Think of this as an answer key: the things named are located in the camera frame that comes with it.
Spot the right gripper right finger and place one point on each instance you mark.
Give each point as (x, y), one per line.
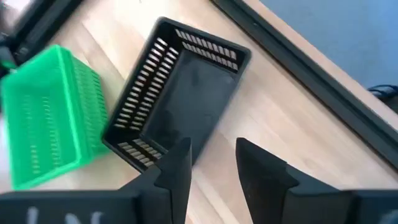
(267, 186)

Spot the green plastic basket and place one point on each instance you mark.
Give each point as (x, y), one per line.
(46, 118)

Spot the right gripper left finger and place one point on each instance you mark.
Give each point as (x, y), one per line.
(174, 186)

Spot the black plastic basket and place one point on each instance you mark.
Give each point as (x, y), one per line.
(186, 102)

